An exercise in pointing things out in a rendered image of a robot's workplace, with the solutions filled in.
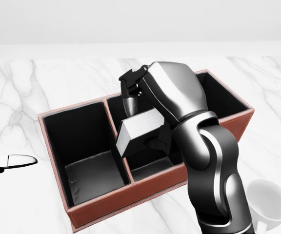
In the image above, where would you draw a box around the grey white book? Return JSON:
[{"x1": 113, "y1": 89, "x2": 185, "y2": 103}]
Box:
[{"x1": 116, "y1": 109, "x2": 165, "y2": 158}]

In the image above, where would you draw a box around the white mug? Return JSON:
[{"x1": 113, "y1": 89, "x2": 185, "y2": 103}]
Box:
[{"x1": 244, "y1": 178, "x2": 281, "y2": 234}]

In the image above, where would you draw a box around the red-brown desk caddy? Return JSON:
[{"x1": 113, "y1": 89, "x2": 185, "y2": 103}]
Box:
[{"x1": 37, "y1": 69, "x2": 255, "y2": 227}]

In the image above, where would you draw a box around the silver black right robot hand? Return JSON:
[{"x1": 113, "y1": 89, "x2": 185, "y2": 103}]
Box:
[{"x1": 118, "y1": 61, "x2": 209, "y2": 152}]

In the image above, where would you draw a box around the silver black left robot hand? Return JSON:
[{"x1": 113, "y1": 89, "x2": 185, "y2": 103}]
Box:
[{"x1": 0, "y1": 151, "x2": 38, "y2": 175}]

